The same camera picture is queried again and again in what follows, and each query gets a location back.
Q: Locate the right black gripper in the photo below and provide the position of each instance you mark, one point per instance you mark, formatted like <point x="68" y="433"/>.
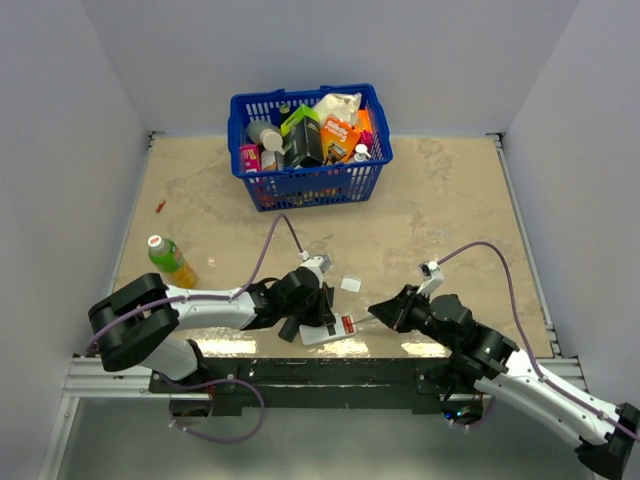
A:
<point x="395" y="312"/>

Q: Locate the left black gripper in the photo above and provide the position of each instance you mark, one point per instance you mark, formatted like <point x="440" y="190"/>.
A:
<point x="319" y="318"/>

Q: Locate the white red remote control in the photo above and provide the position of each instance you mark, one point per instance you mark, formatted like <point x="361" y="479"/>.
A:
<point x="342" y="328"/>

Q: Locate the white battery cover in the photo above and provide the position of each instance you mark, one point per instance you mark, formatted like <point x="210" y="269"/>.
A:
<point x="351" y="284"/>

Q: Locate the black remote control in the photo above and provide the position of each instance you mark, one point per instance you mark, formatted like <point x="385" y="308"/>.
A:
<point x="289" y="330"/>

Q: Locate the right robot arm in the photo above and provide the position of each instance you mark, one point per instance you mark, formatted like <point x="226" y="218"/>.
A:
<point x="602" y="434"/>

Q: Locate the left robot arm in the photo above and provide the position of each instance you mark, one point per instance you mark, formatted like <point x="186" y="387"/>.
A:
<point x="135" y="323"/>

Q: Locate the orange label bottle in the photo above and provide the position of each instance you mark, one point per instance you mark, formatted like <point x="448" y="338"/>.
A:
<point x="271" y="160"/>

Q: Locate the white pump bottle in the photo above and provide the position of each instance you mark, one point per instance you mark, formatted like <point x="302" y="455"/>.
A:
<point x="361" y="153"/>

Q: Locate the blue plastic basket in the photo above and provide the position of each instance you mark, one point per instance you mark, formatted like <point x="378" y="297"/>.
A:
<point x="301" y="187"/>

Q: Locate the pink packet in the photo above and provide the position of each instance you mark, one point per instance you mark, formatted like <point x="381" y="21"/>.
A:
<point x="250" y="158"/>

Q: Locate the orange Gillette razor box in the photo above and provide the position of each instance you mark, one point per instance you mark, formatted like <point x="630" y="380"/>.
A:
<point x="339" y="140"/>

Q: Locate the green orange drink bottle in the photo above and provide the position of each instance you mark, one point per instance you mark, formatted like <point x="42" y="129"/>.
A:
<point x="170" y="261"/>

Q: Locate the black green carton box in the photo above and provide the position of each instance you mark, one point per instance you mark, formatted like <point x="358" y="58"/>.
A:
<point x="301" y="135"/>

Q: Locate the grey white bottle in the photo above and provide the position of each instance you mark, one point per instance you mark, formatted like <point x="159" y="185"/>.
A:
<point x="265" y="134"/>

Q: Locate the crumpled white paper bag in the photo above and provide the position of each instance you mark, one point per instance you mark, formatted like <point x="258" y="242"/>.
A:
<point x="343" y="107"/>

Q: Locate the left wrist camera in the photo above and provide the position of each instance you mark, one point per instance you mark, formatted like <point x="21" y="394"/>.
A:
<point x="318" y="264"/>

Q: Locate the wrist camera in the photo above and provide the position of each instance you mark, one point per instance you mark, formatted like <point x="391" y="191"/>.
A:
<point x="318" y="264"/>
<point x="433" y="278"/>

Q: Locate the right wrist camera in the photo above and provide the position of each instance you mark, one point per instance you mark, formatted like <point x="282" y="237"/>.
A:
<point x="433" y="278"/>

